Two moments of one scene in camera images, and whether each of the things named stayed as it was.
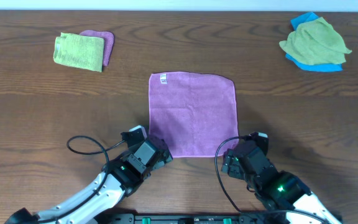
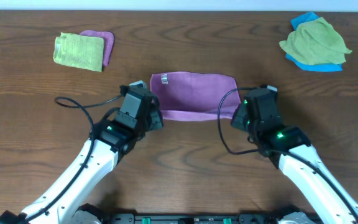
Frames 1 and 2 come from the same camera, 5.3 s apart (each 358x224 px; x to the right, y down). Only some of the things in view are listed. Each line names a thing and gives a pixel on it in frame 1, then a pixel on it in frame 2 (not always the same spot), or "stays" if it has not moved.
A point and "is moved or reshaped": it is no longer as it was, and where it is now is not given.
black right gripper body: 232,169 -> 239,119
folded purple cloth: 109,40 stays
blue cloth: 311,67 stays
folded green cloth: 79,51 stays
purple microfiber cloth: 195,112 is moved or reshaped
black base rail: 192,218 stays
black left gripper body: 161,160 -> 151,117
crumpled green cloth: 316,42 stays
